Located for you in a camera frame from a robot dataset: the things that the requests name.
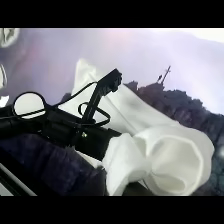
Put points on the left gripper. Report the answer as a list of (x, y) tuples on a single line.
[(83, 137)]

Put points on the white T-shirt with green print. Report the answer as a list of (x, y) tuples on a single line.
[(173, 156)]

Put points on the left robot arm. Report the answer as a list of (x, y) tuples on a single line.
[(28, 105)]

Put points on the pale grey garment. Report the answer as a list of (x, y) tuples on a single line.
[(6, 35)]

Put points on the silver frame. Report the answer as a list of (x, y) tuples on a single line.
[(14, 177)]

